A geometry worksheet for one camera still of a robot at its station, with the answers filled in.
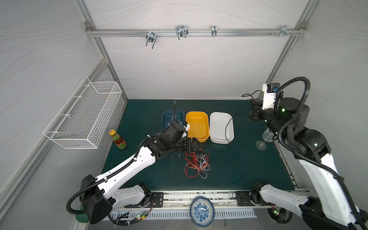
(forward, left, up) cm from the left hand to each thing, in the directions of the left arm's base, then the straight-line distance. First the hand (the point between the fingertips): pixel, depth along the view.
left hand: (193, 145), depth 72 cm
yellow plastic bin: (+27, -5, -21) cm, 35 cm away
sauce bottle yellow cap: (+7, +44, -10) cm, 46 cm away
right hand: (+8, -24, +25) cm, 36 cm away
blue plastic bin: (+33, +19, -19) cm, 42 cm away
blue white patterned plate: (-26, -5, -20) cm, 33 cm away
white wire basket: (+4, +55, +12) cm, 56 cm away
